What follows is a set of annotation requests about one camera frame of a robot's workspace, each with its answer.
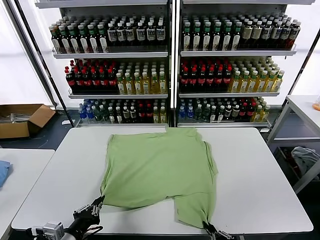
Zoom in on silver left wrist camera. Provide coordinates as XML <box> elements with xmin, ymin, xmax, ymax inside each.
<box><xmin>31</xmin><ymin>221</ymin><xmax>65</xmax><ymax>240</ymax></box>

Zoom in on grey slanted frame bar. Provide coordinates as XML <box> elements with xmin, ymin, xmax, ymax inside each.
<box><xmin>3</xmin><ymin>0</ymin><xmax>58</xmax><ymax>109</ymax></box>

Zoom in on dark bottle beige label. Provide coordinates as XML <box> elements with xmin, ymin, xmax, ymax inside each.
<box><xmin>251</xmin><ymin>20</ymin><xmax>264</xmax><ymax>49</ymax></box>
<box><xmin>241</xmin><ymin>20</ymin><xmax>254</xmax><ymax>49</ymax></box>

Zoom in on red-cap cola bottle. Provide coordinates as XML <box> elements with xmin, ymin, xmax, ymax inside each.
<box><xmin>197</xmin><ymin>66</ymin><xmax>208</xmax><ymax>92</ymax></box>
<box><xmin>107</xmin><ymin>68</ymin><xmax>118</xmax><ymax>94</ymax></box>
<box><xmin>81</xmin><ymin>68</ymin><xmax>94</xmax><ymax>94</ymax></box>
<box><xmin>246</xmin><ymin>101</ymin><xmax>256</xmax><ymax>121</ymax></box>
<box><xmin>138</xmin><ymin>102</ymin><xmax>147</xmax><ymax>123</ymax></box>
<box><xmin>64</xmin><ymin>66</ymin><xmax>77</xmax><ymax>94</ymax></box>
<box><xmin>73</xmin><ymin>68</ymin><xmax>85</xmax><ymax>94</ymax></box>
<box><xmin>238</xmin><ymin>102</ymin><xmax>248</xmax><ymax>121</ymax></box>
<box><xmin>180</xmin><ymin>66</ymin><xmax>191</xmax><ymax>92</ymax></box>
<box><xmin>99</xmin><ymin>68</ymin><xmax>110</xmax><ymax>94</ymax></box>
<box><xmin>145</xmin><ymin>102</ymin><xmax>154</xmax><ymax>123</ymax></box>
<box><xmin>90</xmin><ymin>68</ymin><xmax>102</xmax><ymax>94</ymax></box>
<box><xmin>189</xmin><ymin>66</ymin><xmax>199</xmax><ymax>92</ymax></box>
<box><xmin>223</xmin><ymin>66</ymin><xmax>234</xmax><ymax>92</ymax></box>
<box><xmin>206</xmin><ymin>66</ymin><xmax>217</xmax><ymax>92</ymax></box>
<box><xmin>214</xmin><ymin>66</ymin><xmax>225</xmax><ymax>92</ymax></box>

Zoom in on white table grey frame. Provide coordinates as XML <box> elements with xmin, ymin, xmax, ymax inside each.
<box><xmin>266</xmin><ymin>94</ymin><xmax>320</xmax><ymax>195</ymax></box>

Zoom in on blue folded cloth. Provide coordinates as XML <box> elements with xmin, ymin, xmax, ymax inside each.
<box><xmin>0</xmin><ymin>159</ymin><xmax>13</xmax><ymax>189</ymax></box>

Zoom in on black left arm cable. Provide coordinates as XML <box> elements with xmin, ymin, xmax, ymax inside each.
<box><xmin>82</xmin><ymin>224</ymin><xmax>104</xmax><ymax>236</ymax></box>

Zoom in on grey metal shelf rack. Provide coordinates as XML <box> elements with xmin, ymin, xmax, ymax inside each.
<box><xmin>34</xmin><ymin>0</ymin><xmax>176</xmax><ymax>129</ymax></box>
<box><xmin>174</xmin><ymin>0</ymin><xmax>316</xmax><ymax>130</ymax></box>

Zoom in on green t-shirt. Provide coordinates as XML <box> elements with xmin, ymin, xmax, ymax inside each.
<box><xmin>99</xmin><ymin>126</ymin><xmax>221</xmax><ymax>230</ymax></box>

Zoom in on green-label water bottle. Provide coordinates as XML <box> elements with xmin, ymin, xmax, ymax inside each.
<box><xmin>99</xmin><ymin>104</ymin><xmax>109</xmax><ymax>122</ymax></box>
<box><xmin>202</xmin><ymin>103</ymin><xmax>211</xmax><ymax>122</ymax></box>
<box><xmin>93</xmin><ymin>104</ymin><xmax>103</xmax><ymax>122</ymax></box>
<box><xmin>194</xmin><ymin>103</ymin><xmax>203</xmax><ymax>122</ymax></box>

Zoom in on grey white clothes pile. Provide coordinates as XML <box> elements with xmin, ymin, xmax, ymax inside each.
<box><xmin>290</xmin><ymin>146</ymin><xmax>320</xmax><ymax>181</ymax></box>

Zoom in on brown cardboard box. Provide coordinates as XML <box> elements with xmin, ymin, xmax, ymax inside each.
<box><xmin>0</xmin><ymin>103</ymin><xmax>57</xmax><ymax>140</ymax></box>

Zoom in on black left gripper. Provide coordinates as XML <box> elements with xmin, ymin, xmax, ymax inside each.
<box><xmin>64</xmin><ymin>195</ymin><xmax>106</xmax><ymax>235</ymax></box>

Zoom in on dark tea bottle green cap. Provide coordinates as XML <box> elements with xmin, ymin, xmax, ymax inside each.
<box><xmin>48</xmin><ymin>24</ymin><xmax>63</xmax><ymax>54</ymax></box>
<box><xmin>77</xmin><ymin>23</ymin><xmax>91</xmax><ymax>54</ymax></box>
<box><xmin>202</xmin><ymin>21</ymin><xmax>213</xmax><ymax>52</ymax></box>
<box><xmin>87</xmin><ymin>23</ymin><xmax>100</xmax><ymax>54</ymax></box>
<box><xmin>182</xmin><ymin>21</ymin><xmax>193</xmax><ymax>52</ymax></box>
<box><xmin>222</xmin><ymin>21</ymin><xmax>233</xmax><ymax>52</ymax></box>
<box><xmin>192</xmin><ymin>21</ymin><xmax>203</xmax><ymax>52</ymax></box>
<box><xmin>58</xmin><ymin>24</ymin><xmax>73</xmax><ymax>54</ymax></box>
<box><xmin>212</xmin><ymin>21</ymin><xmax>223</xmax><ymax>52</ymax></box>
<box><xmin>231</xmin><ymin>21</ymin><xmax>243</xmax><ymax>51</ymax></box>
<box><xmin>67</xmin><ymin>23</ymin><xmax>81</xmax><ymax>54</ymax></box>
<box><xmin>96</xmin><ymin>22</ymin><xmax>110</xmax><ymax>53</ymax></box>

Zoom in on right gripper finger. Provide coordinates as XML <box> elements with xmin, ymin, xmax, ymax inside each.
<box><xmin>207</xmin><ymin>223</ymin><xmax>235</xmax><ymax>240</ymax></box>
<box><xmin>202</xmin><ymin>221</ymin><xmax>217</xmax><ymax>240</ymax></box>

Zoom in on black slanted pole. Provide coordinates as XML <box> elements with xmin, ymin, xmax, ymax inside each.
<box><xmin>13</xmin><ymin>0</ymin><xmax>76</xmax><ymax>128</ymax></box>
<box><xmin>284</xmin><ymin>29</ymin><xmax>320</xmax><ymax>101</ymax></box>

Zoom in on clear packaged parts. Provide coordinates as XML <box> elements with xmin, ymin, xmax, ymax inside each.
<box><xmin>0</xmin><ymin>111</ymin><xmax>34</xmax><ymax>124</ymax></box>

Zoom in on red drink bottle blue label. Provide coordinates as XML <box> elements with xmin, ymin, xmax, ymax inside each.
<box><xmin>286</xmin><ymin>21</ymin><xmax>302</xmax><ymax>49</ymax></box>

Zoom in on dark bottle blue white label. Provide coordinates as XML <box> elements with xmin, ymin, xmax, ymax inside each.
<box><xmin>146</xmin><ymin>20</ymin><xmax>157</xmax><ymax>48</ymax></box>
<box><xmin>279</xmin><ymin>21</ymin><xmax>293</xmax><ymax>49</ymax></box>
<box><xmin>270</xmin><ymin>21</ymin><xmax>284</xmax><ymax>49</ymax></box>
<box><xmin>261</xmin><ymin>20</ymin><xmax>274</xmax><ymax>49</ymax></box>
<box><xmin>106</xmin><ymin>21</ymin><xmax>119</xmax><ymax>48</ymax></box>
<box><xmin>136</xmin><ymin>21</ymin><xmax>147</xmax><ymax>48</ymax></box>
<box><xmin>116</xmin><ymin>21</ymin><xmax>128</xmax><ymax>48</ymax></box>
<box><xmin>125</xmin><ymin>21</ymin><xmax>137</xmax><ymax>48</ymax></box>
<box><xmin>155</xmin><ymin>20</ymin><xmax>167</xmax><ymax>48</ymax></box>

